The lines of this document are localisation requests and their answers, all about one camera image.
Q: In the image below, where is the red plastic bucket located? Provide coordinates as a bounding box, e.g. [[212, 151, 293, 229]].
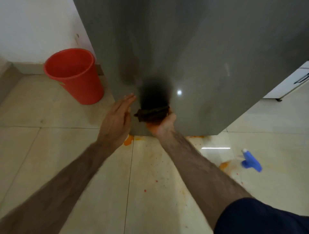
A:
[[43, 48, 105, 105]]

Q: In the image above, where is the blue spray bottle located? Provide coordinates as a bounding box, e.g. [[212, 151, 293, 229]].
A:
[[241, 149, 262, 173]]

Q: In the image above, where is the person's left hand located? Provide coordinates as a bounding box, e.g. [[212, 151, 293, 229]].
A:
[[96, 93, 137, 155]]

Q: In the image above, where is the dark brown cleaning cloth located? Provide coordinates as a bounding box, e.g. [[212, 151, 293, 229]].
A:
[[134, 105, 170, 123]]

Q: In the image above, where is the dark blue sleeve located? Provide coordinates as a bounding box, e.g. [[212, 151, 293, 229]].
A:
[[214, 198, 309, 234]]

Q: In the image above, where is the grey refrigerator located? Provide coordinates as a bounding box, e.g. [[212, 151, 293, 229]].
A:
[[73, 0, 309, 136]]

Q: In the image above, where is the person's right forearm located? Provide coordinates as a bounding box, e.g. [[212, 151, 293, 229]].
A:
[[158, 130, 254, 230]]

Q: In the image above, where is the person's right hand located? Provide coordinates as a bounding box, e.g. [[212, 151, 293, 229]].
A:
[[146, 108, 177, 138]]

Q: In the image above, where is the person's left forearm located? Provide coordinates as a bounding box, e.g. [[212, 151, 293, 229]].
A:
[[0, 141, 114, 234]]

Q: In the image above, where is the white cabinet with black handle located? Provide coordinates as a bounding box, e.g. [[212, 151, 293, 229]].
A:
[[263, 61, 309, 102]]

